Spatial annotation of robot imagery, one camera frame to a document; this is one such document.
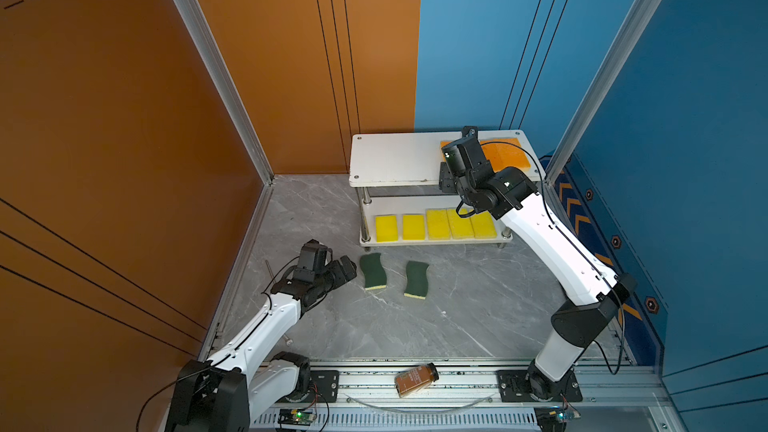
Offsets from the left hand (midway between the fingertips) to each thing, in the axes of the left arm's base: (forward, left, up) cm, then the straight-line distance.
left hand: (346, 268), depth 86 cm
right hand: (+13, -28, +27) cm, 41 cm away
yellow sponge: (+15, -11, 0) cm, 19 cm away
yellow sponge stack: (+15, -20, 0) cm, 25 cm away
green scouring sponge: (0, -8, -6) cm, 10 cm away
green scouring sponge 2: (0, -21, -6) cm, 22 cm away
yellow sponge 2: (+16, -28, +1) cm, 32 cm away
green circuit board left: (-35, +9, -9) cm, 37 cm away
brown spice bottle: (-27, -19, -3) cm, 34 cm away
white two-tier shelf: (+14, -15, +25) cm, 32 cm away
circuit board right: (-34, -54, -7) cm, 64 cm away
